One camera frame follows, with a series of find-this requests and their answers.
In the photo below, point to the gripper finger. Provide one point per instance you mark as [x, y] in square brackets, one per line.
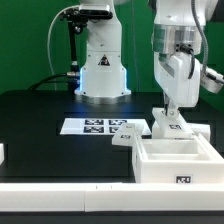
[170, 109]

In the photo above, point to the white front fence bar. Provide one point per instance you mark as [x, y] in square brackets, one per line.
[98, 197]

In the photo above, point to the white marker sheet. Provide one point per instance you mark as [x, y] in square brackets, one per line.
[98, 126]

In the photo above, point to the long white cabinet side piece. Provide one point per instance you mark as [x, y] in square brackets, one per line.
[200, 128]

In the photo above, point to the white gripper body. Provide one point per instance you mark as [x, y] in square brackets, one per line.
[172, 74]

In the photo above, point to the white cabinet body box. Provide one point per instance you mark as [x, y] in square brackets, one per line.
[188, 161]

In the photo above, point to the white cabinet door panel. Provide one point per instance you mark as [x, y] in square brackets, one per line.
[163, 120]

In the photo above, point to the white fence bar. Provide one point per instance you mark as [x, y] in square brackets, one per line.
[1, 153]
[98, 197]

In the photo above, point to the black camera stand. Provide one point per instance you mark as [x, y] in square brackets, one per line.
[77, 20]

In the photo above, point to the small white cabinet top panel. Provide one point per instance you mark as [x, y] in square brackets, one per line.
[126, 132]

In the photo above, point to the white left fence bar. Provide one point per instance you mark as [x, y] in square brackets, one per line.
[1, 153]

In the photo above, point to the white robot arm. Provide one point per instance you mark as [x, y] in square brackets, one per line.
[137, 55]

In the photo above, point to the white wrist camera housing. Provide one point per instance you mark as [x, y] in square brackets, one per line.
[212, 81]

